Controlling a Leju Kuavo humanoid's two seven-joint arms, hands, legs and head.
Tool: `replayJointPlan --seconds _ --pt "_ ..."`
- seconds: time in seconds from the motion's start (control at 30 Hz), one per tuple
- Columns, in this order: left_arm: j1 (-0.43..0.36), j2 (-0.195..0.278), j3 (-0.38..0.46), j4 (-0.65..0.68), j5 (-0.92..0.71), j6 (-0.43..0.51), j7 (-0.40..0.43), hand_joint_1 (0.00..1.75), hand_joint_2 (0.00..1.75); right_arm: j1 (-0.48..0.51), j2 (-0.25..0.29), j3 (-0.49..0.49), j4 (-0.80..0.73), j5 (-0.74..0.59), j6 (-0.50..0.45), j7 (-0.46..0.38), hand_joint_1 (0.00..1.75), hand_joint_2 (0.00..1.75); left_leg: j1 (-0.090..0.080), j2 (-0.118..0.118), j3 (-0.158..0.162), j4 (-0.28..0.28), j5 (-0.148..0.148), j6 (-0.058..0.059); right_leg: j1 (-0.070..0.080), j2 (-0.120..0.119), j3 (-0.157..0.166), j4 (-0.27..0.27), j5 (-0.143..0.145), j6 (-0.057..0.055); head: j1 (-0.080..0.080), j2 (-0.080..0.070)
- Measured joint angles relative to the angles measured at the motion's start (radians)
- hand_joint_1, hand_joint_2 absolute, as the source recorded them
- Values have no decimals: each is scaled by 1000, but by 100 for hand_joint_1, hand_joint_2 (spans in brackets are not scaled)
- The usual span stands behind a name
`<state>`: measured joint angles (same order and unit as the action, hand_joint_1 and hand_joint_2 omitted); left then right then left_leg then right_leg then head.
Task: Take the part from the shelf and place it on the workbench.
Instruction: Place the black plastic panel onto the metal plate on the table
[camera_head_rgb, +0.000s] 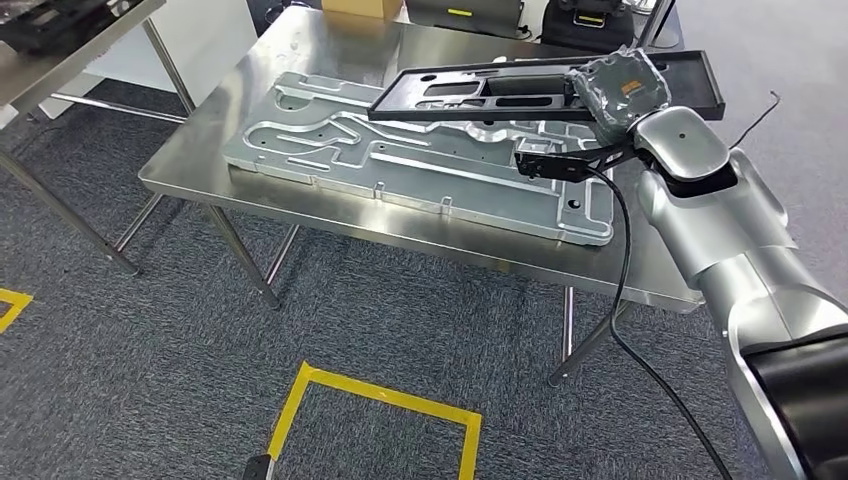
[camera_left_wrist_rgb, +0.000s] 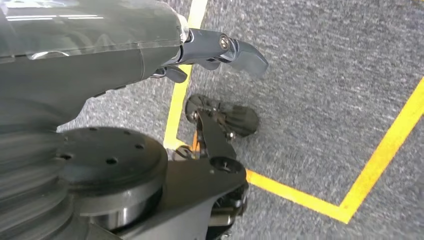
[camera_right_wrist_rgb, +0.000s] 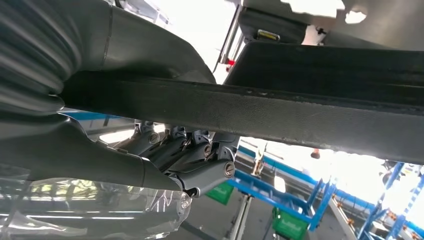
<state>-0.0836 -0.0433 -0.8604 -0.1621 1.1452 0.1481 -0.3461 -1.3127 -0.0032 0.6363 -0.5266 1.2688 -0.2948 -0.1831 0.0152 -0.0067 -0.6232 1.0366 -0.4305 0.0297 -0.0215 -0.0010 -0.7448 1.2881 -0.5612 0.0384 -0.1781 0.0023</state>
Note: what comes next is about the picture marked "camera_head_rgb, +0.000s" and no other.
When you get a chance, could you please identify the stainless steel workbench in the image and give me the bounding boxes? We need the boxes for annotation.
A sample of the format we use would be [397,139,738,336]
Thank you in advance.
[115,6,708,390]

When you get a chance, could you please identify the black bag with yellow label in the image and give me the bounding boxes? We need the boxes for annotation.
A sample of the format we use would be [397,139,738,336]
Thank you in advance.
[539,0,637,55]

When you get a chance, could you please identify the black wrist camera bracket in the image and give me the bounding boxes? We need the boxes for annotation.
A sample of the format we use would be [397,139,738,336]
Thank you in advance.
[515,146,641,184]

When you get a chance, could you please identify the white cabinet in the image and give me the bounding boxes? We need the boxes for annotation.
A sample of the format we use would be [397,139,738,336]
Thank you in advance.
[39,0,258,122]

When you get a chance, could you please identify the grey case with yellow label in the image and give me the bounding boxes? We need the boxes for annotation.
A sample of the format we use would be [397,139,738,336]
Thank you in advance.
[405,0,525,40]

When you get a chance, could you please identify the grey metal pole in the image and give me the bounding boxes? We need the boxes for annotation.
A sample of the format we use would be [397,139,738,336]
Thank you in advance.
[635,0,679,50]

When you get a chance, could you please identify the stainless steel table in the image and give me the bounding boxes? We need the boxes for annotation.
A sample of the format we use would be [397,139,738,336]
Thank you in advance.
[0,0,198,278]

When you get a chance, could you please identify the aluminium fixture plate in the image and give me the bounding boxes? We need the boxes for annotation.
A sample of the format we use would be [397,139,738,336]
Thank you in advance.
[221,71,617,248]

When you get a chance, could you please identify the brown cardboard box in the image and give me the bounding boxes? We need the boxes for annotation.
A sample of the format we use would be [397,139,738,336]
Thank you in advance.
[321,0,405,22]

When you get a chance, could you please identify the yellow floor tape square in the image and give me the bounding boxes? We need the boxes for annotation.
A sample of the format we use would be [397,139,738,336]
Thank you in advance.
[0,288,35,335]
[266,360,484,480]

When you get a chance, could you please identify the thin black wire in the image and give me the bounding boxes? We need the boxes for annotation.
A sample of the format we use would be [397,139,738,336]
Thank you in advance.
[728,91,782,151]

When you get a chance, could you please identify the black plastic frame part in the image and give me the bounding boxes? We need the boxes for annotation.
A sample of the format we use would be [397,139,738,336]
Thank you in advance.
[0,0,111,55]
[366,49,727,125]

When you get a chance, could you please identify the black camera cable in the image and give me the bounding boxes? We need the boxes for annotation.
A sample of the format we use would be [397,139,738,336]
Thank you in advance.
[584,165,734,480]

